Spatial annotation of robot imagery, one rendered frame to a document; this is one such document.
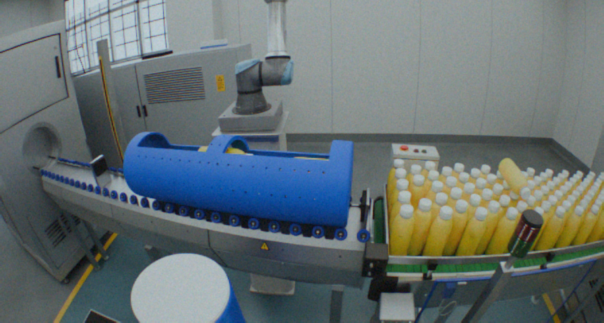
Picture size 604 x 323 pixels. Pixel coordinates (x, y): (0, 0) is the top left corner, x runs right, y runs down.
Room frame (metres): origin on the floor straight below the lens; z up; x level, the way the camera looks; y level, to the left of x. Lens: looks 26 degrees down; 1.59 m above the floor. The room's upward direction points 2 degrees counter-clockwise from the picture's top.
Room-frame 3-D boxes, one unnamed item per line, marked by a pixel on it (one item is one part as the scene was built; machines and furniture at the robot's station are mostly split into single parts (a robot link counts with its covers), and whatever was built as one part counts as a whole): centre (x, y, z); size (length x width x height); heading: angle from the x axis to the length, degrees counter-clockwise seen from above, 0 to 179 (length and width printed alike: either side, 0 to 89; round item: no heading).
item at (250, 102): (1.26, 0.23, 1.27); 0.15 x 0.15 x 0.10
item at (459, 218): (0.60, -0.49, 0.99); 0.07 x 0.07 x 0.19
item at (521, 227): (0.32, -0.50, 1.23); 0.06 x 0.06 x 0.04
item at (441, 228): (0.58, -0.42, 0.99); 0.07 x 0.07 x 0.19
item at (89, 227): (1.29, 1.75, 0.31); 0.06 x 0.06 x 0.63; 77
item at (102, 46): (1.42, 1.17, 0.85); 0.06 x 0.06 x 1.70; 77
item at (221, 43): (2.56, 0.77, 1.48); 0.24 x 0.12 x 0.08; 93
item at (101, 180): (1.06, 1.09, 1.00); 0.10 x 0.04 x 0.15; 167
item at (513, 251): (0.32, -0.50, 1.18); 0.06 x 0.06 x 0.05
